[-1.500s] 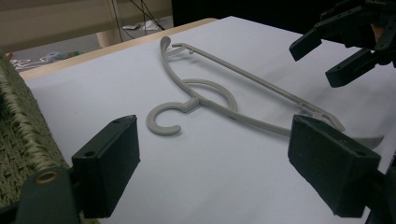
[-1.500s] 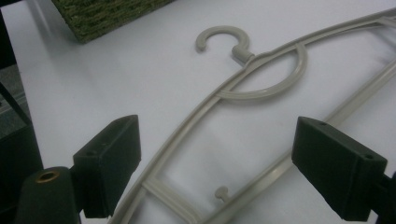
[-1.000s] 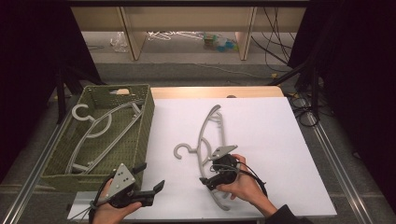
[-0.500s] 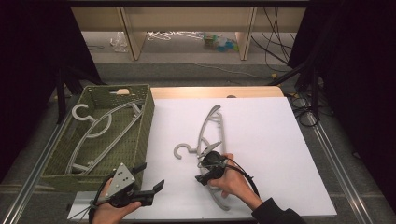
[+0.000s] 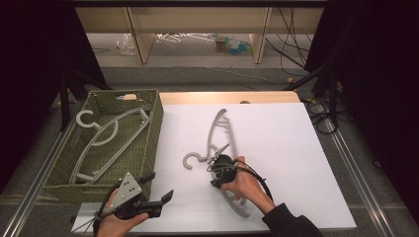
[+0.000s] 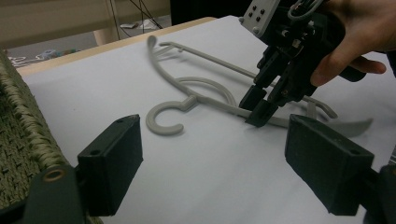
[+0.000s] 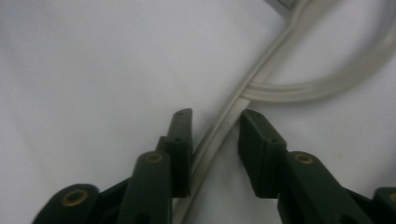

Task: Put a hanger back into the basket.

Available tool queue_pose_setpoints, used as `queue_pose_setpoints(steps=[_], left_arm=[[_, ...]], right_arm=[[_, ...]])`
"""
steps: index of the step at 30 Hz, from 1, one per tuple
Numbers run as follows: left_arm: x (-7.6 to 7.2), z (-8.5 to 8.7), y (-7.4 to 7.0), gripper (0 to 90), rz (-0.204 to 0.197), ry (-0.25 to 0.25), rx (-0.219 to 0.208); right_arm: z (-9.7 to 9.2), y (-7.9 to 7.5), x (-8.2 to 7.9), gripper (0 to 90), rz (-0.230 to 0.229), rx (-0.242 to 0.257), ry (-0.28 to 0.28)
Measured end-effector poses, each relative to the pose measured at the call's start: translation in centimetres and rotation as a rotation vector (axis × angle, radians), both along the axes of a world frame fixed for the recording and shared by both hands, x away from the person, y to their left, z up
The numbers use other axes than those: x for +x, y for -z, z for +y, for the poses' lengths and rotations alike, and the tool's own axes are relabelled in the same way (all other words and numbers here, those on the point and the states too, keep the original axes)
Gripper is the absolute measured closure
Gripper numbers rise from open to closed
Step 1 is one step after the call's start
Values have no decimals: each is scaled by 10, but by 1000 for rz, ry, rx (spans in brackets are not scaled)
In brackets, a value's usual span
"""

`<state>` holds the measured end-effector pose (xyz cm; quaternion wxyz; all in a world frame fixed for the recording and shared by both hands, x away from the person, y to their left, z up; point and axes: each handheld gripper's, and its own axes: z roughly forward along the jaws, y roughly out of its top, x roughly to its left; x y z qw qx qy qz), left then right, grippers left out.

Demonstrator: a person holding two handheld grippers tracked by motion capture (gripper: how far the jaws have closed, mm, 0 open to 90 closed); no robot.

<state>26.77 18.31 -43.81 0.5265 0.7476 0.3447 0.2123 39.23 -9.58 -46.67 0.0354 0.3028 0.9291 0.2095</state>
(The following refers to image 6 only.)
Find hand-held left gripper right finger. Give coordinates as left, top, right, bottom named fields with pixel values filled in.
left=284, top=113, right=375, bottom=217

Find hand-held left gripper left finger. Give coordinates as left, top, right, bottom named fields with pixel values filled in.
left=77, top=113, right=145, bottom=217

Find grey plastic clothes hanger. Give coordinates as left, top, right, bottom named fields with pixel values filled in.
left=145, top=35, right=374, bottom=138

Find green woven basket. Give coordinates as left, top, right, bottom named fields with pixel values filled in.
left=0, top=49, right=105, bottom=224

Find light wooden table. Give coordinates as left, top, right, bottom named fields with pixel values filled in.
left=17, top=17, right=218, bottom=77

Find colourful plastic toys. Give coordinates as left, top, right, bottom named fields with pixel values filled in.
left=35, top=48, right=78, bottom=61

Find beige wooden desk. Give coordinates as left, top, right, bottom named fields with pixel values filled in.
left=0, top=0, right=172, bottom=49

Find right hand-held gripper cable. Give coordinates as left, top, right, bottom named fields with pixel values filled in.
left=287, top=0, right=325, bottom=21

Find white wire hangers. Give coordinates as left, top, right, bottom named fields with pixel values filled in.
left=7, top=55, right=36, bottom=69

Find hanging black cables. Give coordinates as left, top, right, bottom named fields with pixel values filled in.
left=106, top=0, right=164, bottom=32

